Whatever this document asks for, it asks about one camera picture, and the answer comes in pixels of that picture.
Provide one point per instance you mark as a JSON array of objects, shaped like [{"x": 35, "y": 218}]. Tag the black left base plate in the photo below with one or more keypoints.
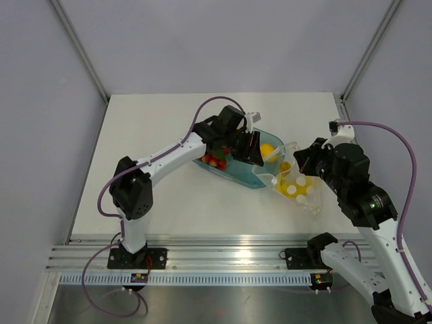
[{"x": 150, "y": 258}]

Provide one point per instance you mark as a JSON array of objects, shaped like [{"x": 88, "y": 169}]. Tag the white slotted cable duct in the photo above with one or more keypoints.
[{"x": 188, "y": 279}]

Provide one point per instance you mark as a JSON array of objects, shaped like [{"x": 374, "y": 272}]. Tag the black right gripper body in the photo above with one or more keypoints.
[{"x": 326, "y": 158}]

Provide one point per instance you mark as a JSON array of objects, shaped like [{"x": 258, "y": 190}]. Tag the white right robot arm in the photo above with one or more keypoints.
[{"x": 394, "y": 298}]

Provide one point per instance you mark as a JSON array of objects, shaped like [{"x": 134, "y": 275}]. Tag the yellow lemon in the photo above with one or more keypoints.
[{"x": 268, "y": 153}]

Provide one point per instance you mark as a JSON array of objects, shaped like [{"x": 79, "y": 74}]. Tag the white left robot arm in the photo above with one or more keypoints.
[{"x": 133, "y": 182}]

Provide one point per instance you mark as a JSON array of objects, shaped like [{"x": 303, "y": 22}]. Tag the right aluminium frame post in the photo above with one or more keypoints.
[{"x": 372, "y": 47}]

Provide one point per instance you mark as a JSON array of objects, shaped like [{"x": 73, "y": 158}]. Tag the aluminium mounting rail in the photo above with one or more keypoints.
[{"x": 213, "y": 254}]

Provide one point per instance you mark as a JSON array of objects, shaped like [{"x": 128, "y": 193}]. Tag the yellow pear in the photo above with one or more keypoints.
[{"x": 284, "y": 166}]

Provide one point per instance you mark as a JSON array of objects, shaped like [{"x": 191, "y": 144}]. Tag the clear dotted zip bag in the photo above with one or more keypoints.
[{"x": 281, "y": 173}]

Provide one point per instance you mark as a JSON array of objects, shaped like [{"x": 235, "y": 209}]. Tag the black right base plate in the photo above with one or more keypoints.
[{"x": 298, "y": 259}]

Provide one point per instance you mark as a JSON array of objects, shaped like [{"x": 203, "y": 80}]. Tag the red strawberries with leaves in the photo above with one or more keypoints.
[{"x": 217, "y": 159}]

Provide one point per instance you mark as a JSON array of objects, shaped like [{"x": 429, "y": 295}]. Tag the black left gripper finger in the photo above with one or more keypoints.
[
  {"x": 257, "y": 159},
  {"x": 250, "y": 145}
]

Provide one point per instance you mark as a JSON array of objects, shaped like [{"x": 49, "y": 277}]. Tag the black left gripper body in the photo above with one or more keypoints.
[{"x": 236, "y": 142}]

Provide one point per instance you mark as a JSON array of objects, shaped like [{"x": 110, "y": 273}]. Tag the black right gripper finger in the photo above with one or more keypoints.
[
  {"x": 309, "y": 166},
  {"x": 306, "y": 155}
]

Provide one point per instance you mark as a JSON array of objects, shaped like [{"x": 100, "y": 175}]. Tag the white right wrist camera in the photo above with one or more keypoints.
[{"x": 340, "y": 134}]

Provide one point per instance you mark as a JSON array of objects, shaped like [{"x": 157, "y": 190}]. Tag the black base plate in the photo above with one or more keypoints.
[
  {"x": 150, "y": 258},
  {"x": 298, "y": 259}
]

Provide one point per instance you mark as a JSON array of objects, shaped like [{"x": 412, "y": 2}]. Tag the left aluminium frame post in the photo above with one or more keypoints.
[{"x": 74, "y": 39}]

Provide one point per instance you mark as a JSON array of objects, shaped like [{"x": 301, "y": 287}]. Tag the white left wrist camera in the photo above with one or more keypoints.
[{"x": 249, "y": 119}]

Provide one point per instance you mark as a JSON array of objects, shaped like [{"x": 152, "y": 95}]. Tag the yellow banana bunch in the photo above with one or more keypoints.
[{"x": 303, "y": 192}]

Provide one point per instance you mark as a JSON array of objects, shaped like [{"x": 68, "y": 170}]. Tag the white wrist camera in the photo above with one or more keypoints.
[
  {"x": 340, "y": 134},
  {"x": 249, "y": 119}
]

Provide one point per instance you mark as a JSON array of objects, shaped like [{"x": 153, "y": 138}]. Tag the aluminium frame post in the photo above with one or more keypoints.
[
  {"x": 74, "y": 39},
  {"x": 372, "y": 47}
]

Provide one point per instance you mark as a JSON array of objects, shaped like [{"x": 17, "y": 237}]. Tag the teal plastic tray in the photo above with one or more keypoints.
[{"x": 241, "y": 173}]

